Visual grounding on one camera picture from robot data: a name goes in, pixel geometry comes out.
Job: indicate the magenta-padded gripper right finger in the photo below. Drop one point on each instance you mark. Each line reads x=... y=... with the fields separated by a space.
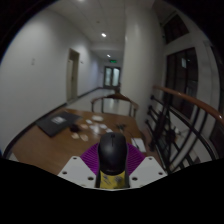
x=146 y=170

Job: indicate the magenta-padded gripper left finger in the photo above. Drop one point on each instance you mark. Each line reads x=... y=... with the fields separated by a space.
x=77 y=170

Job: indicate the black computer mouse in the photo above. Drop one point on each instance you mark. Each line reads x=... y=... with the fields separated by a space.
x=112 y=153

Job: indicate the white notebook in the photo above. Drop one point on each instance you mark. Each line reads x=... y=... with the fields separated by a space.
x=139 y=144

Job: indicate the white paper piece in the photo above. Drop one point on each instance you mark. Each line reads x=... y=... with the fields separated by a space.
x=75 y=135
x=94 y=128
x=103 y=126
x=97 y=118
x=84 y=126
x=84 y=137

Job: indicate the small dark object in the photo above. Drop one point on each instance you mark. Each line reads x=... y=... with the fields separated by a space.
x=74 y=128

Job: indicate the wooden chair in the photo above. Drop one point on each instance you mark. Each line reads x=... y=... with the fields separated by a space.
x=115 y=97

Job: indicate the wooden-topped black metal railing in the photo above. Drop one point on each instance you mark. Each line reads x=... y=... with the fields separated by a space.
x=186 y=100

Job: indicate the white side door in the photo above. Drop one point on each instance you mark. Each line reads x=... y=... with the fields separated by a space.
x=72 y=76

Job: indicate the tall dark window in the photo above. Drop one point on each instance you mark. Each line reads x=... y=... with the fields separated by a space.
x=181 y=80

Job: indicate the glass double door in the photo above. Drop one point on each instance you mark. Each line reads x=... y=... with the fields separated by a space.
x=112 y=76

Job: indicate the green exit sign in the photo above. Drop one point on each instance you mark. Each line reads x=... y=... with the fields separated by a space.
x=113 y=61

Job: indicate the round ceiling light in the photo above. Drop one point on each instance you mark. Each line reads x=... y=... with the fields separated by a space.
x=108 y=56
x=103 y=34

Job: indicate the small dark window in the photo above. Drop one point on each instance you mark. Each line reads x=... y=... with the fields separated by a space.
x=175 y=28

